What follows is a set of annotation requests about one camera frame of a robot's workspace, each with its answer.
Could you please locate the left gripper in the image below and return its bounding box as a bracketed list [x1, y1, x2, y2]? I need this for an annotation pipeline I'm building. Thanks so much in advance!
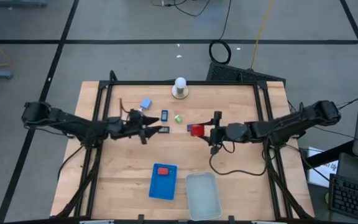
[118, 109, 163, 146]

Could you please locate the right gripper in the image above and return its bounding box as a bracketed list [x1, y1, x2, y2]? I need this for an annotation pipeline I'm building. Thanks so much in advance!
[200, 111, 229, 156]

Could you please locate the light blue charger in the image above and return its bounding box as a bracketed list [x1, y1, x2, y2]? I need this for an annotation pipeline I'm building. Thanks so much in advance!
[139, 98, 154, 111]

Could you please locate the white bulb brass lamp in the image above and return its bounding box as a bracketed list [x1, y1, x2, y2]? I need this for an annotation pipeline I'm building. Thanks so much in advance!
[170, 77, 190, 100]

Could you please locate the black perforated panel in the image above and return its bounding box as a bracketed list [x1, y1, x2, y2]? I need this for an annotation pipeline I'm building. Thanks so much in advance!
[206, 61, 287, 86]

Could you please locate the blue slotted plastic basket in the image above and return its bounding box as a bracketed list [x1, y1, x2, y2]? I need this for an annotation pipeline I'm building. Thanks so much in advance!
[148, 162, 178, 201]

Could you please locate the white plastic bin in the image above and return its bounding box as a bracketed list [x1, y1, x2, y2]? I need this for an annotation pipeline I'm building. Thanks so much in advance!
[185, 171, 223, 222]

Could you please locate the white paper sheet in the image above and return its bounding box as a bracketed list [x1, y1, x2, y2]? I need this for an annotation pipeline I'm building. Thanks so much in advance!
[307, 146, 339, 189]

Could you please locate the black diagonal desk beam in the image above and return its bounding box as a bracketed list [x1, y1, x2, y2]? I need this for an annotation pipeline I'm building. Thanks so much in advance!
[303, 139, 354, 169]

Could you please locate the black computer keyboard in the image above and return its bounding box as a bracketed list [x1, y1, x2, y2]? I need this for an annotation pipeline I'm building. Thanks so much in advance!
[327, 173, 358, 223]

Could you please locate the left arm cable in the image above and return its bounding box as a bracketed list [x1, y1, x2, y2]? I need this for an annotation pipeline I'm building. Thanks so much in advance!
[119, 98, 134, 114]

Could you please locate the black aluminium table frame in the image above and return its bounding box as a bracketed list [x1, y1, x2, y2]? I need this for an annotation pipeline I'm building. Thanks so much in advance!
[50, 70, 315, 222]

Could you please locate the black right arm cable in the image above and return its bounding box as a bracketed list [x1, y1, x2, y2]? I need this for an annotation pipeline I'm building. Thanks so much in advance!
[209, 141, 269, 177]

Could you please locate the black coiled cable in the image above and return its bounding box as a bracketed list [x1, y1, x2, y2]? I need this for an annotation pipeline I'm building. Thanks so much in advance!
[208, 0, 232, 65]

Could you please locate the black arm base cable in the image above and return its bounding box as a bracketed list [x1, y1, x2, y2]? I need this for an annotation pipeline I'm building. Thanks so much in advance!
[57, 144, 85, 183]

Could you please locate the thick yellow cable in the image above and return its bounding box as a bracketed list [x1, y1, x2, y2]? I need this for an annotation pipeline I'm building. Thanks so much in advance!
[249, 0, 275, 70]

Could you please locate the black looping cable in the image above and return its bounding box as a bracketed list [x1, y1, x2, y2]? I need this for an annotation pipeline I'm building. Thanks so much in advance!
[152, 0, 211, 17]

